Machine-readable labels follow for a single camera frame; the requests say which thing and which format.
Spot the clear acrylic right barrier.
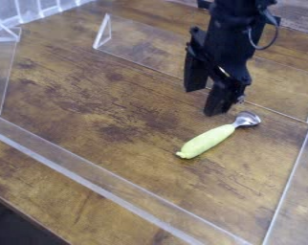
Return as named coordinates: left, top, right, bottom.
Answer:
left=263, top=134, right=308, bottom=245

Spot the green handled metal spoon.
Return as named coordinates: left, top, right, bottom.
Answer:
left=176, top=111, right=261, bottom=159

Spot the clear acrylic back barrier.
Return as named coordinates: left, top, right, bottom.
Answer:
left=93, top=13, right=308, bottom=123

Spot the clear acrylic left barrier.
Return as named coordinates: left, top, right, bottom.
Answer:
left=0, top=22, right=21, bottom=115

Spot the white wire mesh panel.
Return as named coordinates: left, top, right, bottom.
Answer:
left=0, top=0, right=95, bottom=42

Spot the clear acrylic front barrier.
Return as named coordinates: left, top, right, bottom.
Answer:
left=0, top=117, right=253, bottom=245

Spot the black bar on table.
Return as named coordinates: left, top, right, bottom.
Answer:
left=197, top=0, right=215, bottom=10

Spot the clear acrylic barrier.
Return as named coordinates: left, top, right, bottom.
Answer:
left=263, top=134, right=308, bottom=245
left=0, top=22, right=21, bottom=115
left=93, top=13, right=308, bottom=123
left=0, top=117, right=253, bottom=245

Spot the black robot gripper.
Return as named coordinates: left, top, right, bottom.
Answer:
left=184, top=0, right=277, bottom=117

